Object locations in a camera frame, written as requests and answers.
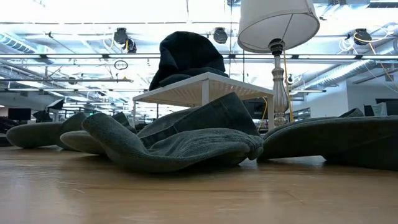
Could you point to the white shade silver lamp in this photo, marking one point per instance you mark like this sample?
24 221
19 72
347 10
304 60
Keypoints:
273 25

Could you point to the black monitor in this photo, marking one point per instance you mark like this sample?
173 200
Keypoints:
256 109
19 114

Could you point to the small black ceiling reel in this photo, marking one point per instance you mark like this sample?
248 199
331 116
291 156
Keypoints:
130 46

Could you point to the grey-green cloth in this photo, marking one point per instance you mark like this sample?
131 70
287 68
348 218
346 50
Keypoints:
326 137

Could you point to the grey ceiling rail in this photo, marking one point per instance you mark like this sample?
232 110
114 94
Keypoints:
93 56

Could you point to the dark blue denim jeans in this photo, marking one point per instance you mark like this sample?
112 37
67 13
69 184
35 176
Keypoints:
186 49

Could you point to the grey-green towel front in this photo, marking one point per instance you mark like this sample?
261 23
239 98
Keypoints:
192 149

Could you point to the silver ventilation duct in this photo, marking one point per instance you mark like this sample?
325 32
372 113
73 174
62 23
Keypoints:
342 73

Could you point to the small white mesh table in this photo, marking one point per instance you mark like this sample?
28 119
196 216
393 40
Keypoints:
236 90

